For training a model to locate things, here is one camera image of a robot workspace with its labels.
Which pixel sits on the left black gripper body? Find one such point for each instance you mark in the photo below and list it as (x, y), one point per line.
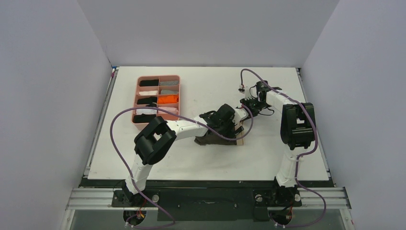
(225, 129)

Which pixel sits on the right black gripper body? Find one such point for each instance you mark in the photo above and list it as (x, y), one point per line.
(251, 103)

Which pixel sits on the olive underwear beige waistband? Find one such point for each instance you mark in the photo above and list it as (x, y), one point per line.
(211, 138)

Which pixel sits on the pink divided organizer tray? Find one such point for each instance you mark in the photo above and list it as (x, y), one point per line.
(167, 115)

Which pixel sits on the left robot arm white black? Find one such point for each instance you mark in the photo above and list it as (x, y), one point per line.
(155, 139)

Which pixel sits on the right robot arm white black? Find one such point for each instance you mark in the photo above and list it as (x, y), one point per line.
(296, 130)

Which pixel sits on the pink rolled underwear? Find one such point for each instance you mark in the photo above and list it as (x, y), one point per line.
(163, 110)

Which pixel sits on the grey striped rolled underwear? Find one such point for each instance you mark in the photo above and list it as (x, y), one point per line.
(169, 83)

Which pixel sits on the orange rolled underwear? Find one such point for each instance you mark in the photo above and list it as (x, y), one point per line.
(168, 99)

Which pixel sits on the black rolled underwear middle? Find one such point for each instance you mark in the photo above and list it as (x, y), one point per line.
(148, 101)

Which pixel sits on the black rolled underwear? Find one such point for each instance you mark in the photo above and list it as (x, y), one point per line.
(147, 83)
(143, 118)
(148, 101)

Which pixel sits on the white rolled underwear upper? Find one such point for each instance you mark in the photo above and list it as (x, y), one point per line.
(148, 93)

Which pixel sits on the white rolled underwear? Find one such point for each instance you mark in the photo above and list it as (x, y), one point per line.
(144, 111)
(148, 93)

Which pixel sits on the black rolled underwear bottom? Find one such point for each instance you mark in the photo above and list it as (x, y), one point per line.
(143, 118)

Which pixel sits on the black rolled underwear top left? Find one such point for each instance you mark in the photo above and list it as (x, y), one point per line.
(147, 83)

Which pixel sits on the white rolled underwear lower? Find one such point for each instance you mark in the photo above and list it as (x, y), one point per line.
(144, 111)

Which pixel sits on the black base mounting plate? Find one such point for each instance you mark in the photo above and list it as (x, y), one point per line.
(205, 200)

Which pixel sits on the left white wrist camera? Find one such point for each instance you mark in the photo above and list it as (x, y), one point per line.
(239, 115)

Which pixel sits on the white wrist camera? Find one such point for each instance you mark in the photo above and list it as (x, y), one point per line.
(239, 115)
(243, 89)

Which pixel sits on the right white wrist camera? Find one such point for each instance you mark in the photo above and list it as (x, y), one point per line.
(243, 89)

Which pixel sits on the aluminium frame rail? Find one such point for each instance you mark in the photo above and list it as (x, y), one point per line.
(102, 199)

